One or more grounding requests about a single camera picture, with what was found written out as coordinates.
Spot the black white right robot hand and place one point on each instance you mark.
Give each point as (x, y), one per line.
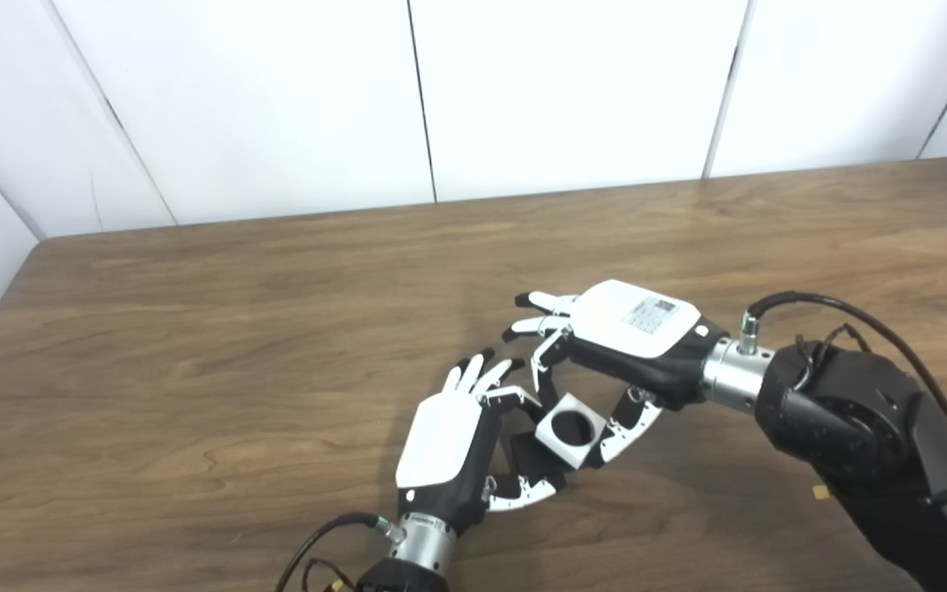
(638, 329)

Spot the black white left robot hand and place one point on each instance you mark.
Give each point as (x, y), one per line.
(441, 444)

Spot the black peg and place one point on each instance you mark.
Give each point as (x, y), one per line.
(527, 456)

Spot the white square piece with hole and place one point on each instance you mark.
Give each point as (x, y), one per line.
(553, 446)

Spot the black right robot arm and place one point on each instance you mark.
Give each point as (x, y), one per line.
(852, 427)

